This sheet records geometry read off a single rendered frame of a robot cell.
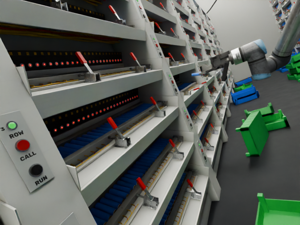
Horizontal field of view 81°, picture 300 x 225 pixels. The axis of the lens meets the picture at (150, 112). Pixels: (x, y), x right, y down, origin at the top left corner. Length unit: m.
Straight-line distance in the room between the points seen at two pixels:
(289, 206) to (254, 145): 0.47
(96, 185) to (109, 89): 0.25
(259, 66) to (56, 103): 1.04
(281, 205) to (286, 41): 0.79
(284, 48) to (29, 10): 1.13
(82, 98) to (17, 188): 0.21
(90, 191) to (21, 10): 0.38
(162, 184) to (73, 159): 0.31
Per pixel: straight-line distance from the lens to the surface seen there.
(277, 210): 0.95
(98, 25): 0.62
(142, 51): 0.89
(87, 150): 0.47
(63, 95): 0.40
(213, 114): 1.56
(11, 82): 0.37
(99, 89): 0.47
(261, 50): 1.18
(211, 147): 1.19
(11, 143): 0.33
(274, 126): 1.63
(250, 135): 1.26
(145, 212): 0.55
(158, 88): 0.86
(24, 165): 0.33
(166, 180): 0.65
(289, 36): 1.20
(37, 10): 0.49
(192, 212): 0.80
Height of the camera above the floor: 0.63
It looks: 5 degrees down
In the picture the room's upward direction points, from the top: 24 degrees counter-clockwise
